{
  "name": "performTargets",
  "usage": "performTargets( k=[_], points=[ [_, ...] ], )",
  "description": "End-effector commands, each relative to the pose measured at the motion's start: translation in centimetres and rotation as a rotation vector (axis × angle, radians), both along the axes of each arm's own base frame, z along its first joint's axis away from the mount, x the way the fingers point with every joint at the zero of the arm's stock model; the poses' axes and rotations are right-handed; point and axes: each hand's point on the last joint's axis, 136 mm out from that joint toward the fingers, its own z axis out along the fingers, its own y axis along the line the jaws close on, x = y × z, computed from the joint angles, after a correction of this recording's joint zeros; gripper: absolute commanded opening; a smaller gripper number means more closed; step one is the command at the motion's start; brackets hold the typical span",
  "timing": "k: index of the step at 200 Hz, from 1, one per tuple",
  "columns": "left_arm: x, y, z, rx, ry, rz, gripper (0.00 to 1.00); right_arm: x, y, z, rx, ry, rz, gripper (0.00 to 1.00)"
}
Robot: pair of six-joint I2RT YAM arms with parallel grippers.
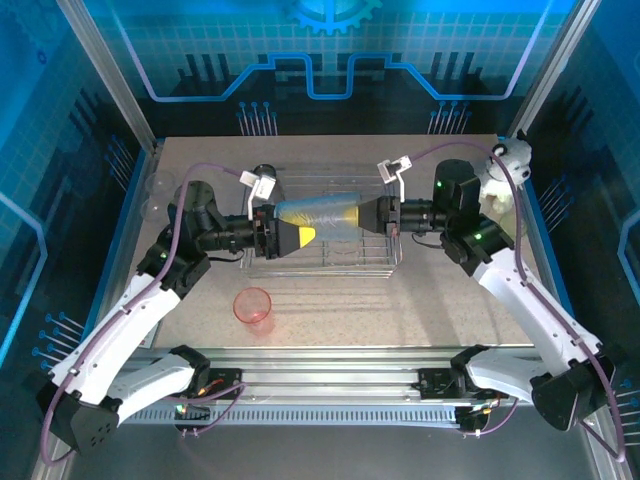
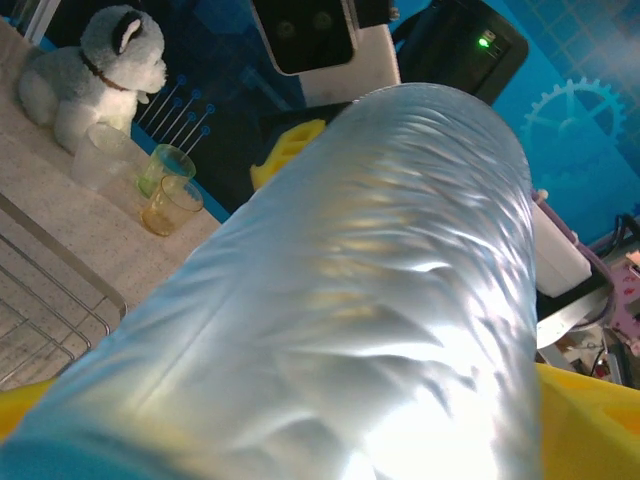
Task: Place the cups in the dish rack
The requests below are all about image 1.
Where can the blue transparent plastic cup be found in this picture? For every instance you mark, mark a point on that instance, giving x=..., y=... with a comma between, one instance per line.
x=330, y=220

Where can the red transparent plastic cup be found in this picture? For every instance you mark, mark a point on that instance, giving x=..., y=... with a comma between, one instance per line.
x=254, y=310

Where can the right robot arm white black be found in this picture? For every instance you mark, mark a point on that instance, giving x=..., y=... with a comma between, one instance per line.
x=530, y=300

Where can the grey white husky plush toy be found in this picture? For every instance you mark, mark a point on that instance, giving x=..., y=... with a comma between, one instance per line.
x=515, y=160

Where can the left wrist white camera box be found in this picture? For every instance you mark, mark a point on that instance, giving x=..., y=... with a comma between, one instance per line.
x=262, y=186

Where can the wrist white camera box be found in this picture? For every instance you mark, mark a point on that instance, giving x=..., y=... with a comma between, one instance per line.
x=395, y=167
x=262, y=186

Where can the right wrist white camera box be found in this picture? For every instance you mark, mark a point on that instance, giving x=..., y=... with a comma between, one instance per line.
x=395, y=167

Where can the aluminium frame rail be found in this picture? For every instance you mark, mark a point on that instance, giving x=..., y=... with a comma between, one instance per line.
x=325, y=375

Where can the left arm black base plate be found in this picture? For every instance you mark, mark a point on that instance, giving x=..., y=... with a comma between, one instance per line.
x=230, y=382

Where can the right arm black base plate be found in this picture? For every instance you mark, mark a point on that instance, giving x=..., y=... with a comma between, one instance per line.
x=435, y=382

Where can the aluminium frame post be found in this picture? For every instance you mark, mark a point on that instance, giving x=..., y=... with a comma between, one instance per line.
x=547, y=75
x=111, y=75

